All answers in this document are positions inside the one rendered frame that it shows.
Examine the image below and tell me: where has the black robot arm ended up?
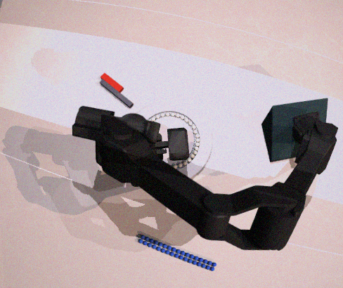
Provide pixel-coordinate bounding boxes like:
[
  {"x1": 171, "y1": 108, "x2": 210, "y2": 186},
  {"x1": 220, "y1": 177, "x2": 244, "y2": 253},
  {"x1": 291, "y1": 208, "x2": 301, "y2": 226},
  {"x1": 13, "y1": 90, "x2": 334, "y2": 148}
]
[{"x1": 72, "y1": 106, "x2": 338, "y2": 251}]

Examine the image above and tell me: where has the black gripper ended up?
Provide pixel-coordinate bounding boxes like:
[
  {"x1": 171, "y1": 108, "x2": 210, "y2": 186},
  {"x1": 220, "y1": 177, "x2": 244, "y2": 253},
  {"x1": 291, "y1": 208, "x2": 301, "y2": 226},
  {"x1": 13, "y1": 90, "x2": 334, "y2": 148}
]
[{"x1": 96, "y1": 127, "x2": 189, "y2": 166}]

